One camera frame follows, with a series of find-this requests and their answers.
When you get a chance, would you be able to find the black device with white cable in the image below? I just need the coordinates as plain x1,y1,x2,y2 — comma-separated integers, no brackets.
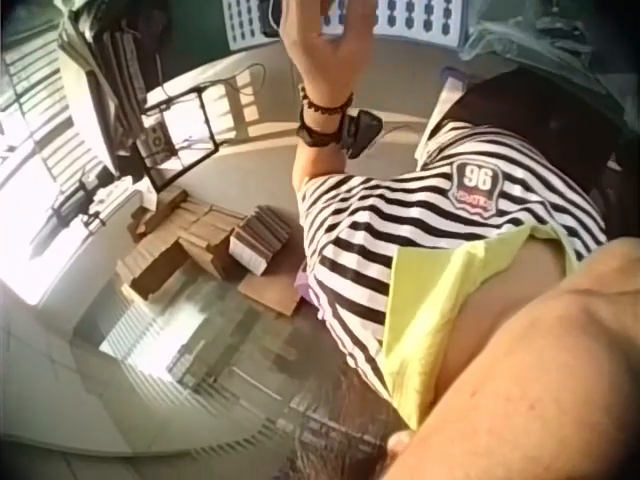
258,0,287,39

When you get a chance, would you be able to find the heap of flat cardboard boxes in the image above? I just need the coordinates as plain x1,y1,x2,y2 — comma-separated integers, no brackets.
113,186,302,317

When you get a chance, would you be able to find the black beaded bracelet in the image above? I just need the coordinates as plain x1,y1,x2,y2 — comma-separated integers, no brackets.
298,83,355,115

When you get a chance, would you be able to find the black metal frame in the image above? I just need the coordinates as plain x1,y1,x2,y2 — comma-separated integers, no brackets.
141,81,267,194

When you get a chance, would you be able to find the rack with hanging items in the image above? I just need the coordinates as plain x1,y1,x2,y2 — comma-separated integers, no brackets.
57,0,177,169

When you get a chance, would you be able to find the black wrist band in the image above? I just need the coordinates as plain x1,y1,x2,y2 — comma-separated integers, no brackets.
295,106,385,161

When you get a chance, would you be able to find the white sheet with dark cutouts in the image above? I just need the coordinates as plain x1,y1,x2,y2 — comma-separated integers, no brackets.
221,0,275,52
319,0,471,50

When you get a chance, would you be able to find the thin dark cable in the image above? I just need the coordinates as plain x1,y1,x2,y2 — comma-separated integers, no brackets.
212,62,269,99

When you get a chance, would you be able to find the white low table with clutter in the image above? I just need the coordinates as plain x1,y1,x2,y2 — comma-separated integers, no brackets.
47,167,157,237

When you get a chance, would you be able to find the clear plastic bag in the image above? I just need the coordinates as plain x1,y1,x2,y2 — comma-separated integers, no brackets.
462,12,640,104

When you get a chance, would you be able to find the person's left hand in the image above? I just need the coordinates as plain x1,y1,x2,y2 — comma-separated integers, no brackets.
278,0,378,100

